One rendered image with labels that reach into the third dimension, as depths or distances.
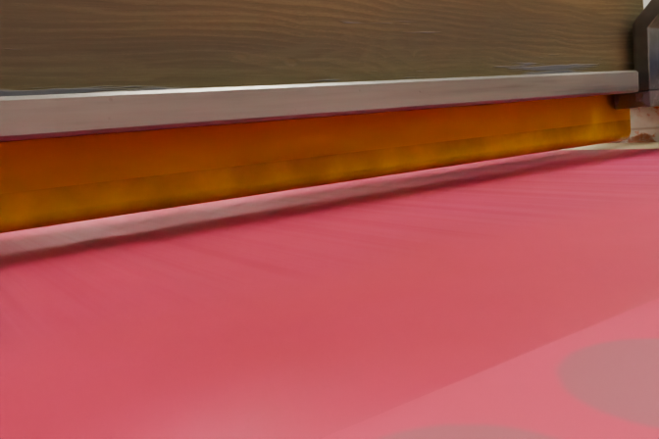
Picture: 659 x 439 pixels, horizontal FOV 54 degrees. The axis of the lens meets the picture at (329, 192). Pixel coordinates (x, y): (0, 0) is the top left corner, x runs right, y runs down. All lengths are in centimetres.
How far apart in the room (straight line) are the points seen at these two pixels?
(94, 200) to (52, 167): 1
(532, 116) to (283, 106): 15
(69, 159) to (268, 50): 7
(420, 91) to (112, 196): 11
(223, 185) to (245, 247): 6
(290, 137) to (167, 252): 8
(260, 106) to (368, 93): 4
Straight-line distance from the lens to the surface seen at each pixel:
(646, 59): 35
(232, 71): 21
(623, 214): 17
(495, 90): 26
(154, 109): 18
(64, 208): 20
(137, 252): 17
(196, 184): 21
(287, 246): 15
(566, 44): 32
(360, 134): 24
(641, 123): 44
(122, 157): 20
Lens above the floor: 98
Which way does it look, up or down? 6 degrees down
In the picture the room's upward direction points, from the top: 5 degrees counter-clockwise
